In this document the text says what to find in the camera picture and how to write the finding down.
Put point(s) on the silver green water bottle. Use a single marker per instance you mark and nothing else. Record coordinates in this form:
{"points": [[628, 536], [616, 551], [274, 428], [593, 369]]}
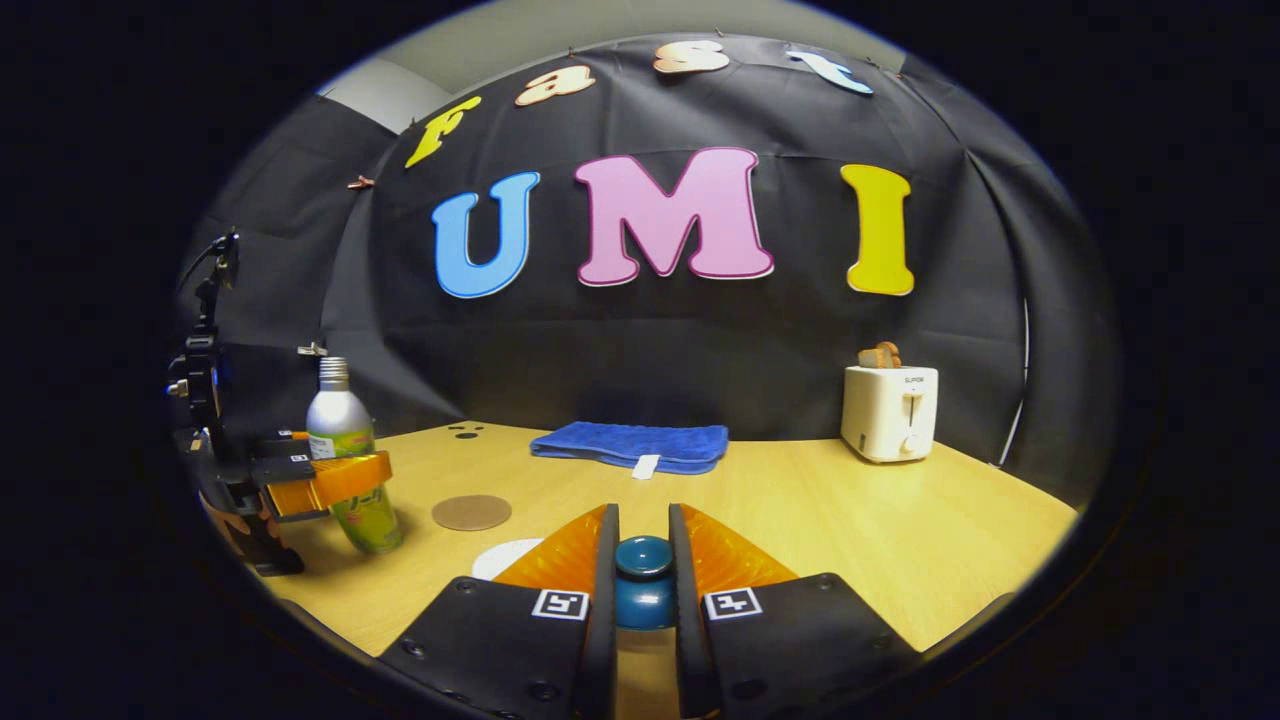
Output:
{"points": [[338, 410]]}

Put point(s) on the toast slice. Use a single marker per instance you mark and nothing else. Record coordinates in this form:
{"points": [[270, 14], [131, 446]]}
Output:
{"points": [[879, 356]]}

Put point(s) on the round brown coaster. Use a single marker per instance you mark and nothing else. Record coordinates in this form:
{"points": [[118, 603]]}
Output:
{"points": [[471, 512]]}

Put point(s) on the cream toaster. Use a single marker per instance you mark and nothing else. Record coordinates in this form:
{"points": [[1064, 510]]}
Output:
{"points": [[885, 410]]}

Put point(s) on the folded blue towel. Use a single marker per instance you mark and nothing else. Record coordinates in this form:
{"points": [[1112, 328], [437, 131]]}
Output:
{"points": [[630, 442]]}

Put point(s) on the teal teacup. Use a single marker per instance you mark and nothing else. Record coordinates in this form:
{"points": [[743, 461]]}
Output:
{"points": [[500, 560]]}

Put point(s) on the black backdrop cloth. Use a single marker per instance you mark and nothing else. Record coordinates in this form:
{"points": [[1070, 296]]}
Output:
{"points": [[650, 340]]}

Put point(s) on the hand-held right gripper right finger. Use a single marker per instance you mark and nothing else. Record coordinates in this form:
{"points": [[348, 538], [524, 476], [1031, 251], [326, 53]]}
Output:
{"points": [[688, 640]]}

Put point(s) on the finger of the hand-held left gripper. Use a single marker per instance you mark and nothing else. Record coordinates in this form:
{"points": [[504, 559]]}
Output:
{"points": [[285, 447], [285, 472]]}

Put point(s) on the silver clip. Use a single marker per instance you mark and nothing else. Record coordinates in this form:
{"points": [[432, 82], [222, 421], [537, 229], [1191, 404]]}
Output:
{"points": [[311, 349]]}

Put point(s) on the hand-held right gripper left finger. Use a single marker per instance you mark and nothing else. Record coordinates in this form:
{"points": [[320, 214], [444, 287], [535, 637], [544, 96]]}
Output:
{"points": [[603, 620]]}

